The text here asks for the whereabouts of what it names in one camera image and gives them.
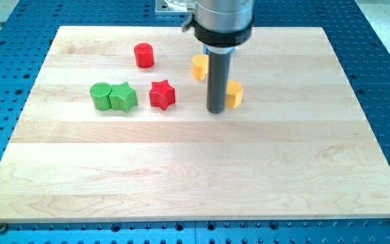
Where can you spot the yellow heart block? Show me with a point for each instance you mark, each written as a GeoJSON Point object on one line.
{"type": "Point", "coordinates": [200, 66]}
{"type": "Point", "coordinates": [234, 94]}

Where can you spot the red cylinder block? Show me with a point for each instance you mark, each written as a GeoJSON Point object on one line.
{"type": "Point", "coordinates": [144, 55]}

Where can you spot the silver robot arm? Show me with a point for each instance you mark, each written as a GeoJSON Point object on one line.
{"type": "Point", "coordinates": [221, 25]}

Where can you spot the yellow heart block lower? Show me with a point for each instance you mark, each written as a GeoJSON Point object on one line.
{"type": "Point", "coordinates": [234, 94]}

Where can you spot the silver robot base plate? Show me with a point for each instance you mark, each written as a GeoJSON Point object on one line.
{"type": "Point", "coordinates": [169, 7]}

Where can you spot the green cylinder block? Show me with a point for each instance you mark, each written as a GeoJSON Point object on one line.
{"type": "Point", "coordinates": [99, 93]}

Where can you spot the green star block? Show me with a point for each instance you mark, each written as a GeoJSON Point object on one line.
{"type": "Point", "coordinates": [123, 97]}

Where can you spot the light wooden board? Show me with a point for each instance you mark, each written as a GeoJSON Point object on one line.
{"type": "Point", "coordinates": [298, 147]}

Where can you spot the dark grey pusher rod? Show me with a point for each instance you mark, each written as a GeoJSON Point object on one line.
{"type": "Point", "coordinates": [219, 65]}

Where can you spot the yellow heart block upper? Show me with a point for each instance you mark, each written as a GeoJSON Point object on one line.
{"type": "Point", "coordinates": [200, 66]}

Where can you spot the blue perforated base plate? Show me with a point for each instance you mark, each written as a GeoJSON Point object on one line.
{"type": "Point", "coordinates": [27, 34]}

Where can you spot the red star block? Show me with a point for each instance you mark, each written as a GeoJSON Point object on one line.
{"type": "Point", "coordinates": [162, 95]}

